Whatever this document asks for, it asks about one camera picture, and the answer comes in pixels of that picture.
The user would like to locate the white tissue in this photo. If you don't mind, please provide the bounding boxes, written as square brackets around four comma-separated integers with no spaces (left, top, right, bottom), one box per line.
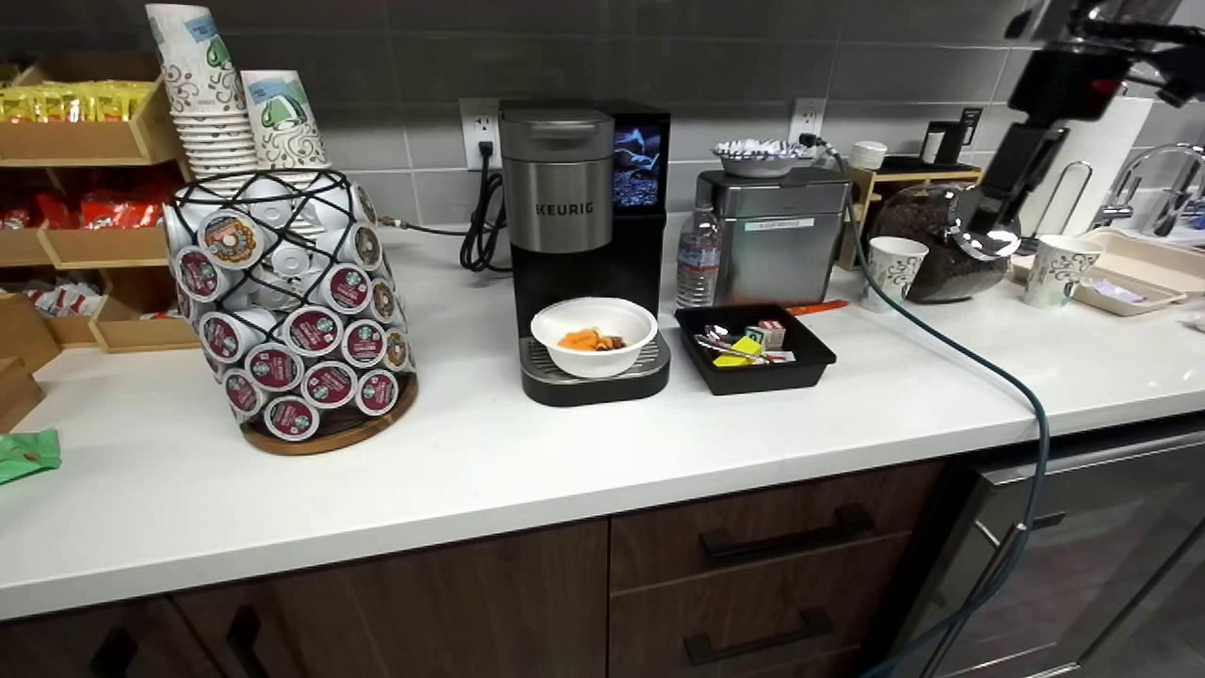
[960,224,1023,268]

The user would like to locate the beige flat tray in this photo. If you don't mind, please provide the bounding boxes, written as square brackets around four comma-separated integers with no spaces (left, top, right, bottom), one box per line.
[1071,264,1193,322]

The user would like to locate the black plastic tray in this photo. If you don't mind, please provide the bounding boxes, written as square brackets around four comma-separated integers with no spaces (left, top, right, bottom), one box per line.
[675,303,840,401]

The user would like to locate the wooden snack shelf organizer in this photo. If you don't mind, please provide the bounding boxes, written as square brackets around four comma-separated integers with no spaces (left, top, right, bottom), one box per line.
[0,66,201,434]

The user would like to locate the silver foil dish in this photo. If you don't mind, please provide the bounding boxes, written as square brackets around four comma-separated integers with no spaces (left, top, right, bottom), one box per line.
[712,137,807,183]

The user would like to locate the orange snack pieces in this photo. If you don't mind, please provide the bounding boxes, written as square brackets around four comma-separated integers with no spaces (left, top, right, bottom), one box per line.
[558,326,630,355]

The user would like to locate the white wall power outlet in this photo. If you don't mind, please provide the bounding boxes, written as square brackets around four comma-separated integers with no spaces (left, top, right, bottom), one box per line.
[786,96,831,148]
[455,96,504,173]

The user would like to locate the black cabinet door handle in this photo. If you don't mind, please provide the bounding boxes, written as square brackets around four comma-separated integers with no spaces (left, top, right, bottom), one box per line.
[224,602,275,678]
[87,621,143,678]

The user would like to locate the yellow snack packets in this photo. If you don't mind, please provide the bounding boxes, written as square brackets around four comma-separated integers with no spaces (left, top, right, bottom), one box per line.
[0,77,157,127]

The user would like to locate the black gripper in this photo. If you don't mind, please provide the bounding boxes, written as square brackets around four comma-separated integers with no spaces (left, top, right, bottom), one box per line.
[958,119,1075,258]

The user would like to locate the black wire pod carousel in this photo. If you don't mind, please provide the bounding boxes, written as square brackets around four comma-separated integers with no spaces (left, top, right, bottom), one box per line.
[162,168,421,460]

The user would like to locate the short printed paper cup stack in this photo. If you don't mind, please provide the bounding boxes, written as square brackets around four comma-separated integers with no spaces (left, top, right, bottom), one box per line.
[236,66,332,173]

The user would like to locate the dark dishwasher front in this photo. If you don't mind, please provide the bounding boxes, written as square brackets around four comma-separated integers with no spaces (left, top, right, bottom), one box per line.
[922,425,1205,678]

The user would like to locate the brown wooden drawer front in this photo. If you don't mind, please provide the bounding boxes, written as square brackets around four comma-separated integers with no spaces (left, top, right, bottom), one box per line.
[606,465,950,596]
[606,530,922,678]

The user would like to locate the white paper towel roll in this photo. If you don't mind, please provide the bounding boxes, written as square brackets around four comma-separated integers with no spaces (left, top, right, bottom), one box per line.
[1017,96,1156,247]

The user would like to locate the green packet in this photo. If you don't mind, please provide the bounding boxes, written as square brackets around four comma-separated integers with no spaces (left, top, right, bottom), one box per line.
[0,425,63,489]

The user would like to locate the brown wooden cabinet door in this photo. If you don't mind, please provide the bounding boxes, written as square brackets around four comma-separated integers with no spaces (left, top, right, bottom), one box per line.
[173,522,615,678]
[0,596,227,678]

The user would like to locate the small white cup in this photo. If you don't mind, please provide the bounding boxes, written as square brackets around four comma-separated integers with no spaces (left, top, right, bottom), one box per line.
[844,137,891,179]

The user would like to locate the black power cord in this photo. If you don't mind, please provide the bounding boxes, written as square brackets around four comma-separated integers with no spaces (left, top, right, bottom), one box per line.
[455,139,512,277]

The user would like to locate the white snack packets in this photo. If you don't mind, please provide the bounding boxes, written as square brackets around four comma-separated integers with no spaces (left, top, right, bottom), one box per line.
[18,281,113,322]

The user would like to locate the black drawer handle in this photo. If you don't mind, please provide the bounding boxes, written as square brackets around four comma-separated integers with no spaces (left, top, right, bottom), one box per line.
[682,608,840,672]

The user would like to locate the patterned paper cup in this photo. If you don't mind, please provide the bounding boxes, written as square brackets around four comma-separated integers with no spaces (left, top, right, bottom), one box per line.
[865,233,935,307]

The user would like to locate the clear plastic water bottle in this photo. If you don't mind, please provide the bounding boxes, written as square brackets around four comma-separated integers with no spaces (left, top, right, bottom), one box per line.
[675,203,727,313]

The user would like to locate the silver metal box appliance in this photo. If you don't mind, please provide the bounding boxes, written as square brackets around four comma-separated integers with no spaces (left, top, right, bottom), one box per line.
[693,168,855,308]

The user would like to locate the teal hanging cable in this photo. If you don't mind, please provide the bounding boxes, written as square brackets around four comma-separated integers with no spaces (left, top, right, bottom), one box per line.
[855,253,1053,678]

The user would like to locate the black silver Keurig coffee machine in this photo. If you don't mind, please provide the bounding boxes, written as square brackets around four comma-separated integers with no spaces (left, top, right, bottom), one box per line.
[497,101,675,406]

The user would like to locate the red snack packets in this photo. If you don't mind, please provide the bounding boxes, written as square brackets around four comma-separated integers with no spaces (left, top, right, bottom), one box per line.
[0,184,173,233]

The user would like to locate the yellow sweetener packet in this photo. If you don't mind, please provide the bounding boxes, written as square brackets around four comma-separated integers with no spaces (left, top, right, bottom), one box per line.
[707,331,772,375]

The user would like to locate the chrome sink faucet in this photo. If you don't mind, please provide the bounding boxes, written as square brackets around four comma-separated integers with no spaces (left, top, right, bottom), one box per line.
[1090,137,1205,242]

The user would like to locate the tall stack paper cups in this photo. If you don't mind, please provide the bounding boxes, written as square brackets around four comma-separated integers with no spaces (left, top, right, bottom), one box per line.
[140,0,263,183]

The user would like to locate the orange pen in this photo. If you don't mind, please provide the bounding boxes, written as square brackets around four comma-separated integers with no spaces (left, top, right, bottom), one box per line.
[785,296,855,322]

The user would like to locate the pink sweetener packet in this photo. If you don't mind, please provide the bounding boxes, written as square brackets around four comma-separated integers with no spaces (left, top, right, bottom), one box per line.
[745,318,792,355]

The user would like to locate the black stand device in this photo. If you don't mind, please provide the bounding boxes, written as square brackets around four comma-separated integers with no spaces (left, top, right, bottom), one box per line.
[915,105,988,169]

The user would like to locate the white ceramic bowl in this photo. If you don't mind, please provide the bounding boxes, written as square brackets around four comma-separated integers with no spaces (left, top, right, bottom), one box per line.
[526,296,663,381]

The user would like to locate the wooden counter rack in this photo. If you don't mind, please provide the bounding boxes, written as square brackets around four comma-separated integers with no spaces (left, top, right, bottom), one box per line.
[844,160,988,273]

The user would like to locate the brown label coffee pod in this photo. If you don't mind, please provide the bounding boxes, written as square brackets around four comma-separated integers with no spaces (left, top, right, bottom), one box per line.
[201,208,263,273]

